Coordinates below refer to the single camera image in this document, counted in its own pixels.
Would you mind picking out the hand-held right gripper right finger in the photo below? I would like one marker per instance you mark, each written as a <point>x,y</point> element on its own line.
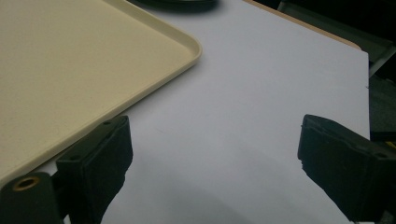
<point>339,165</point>

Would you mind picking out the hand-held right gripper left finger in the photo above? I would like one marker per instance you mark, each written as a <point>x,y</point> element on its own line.
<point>96,165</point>

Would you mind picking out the dark round object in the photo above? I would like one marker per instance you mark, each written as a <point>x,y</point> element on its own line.
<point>177,2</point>

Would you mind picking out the beige plastic tray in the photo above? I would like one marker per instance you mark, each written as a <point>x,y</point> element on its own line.
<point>77,71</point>

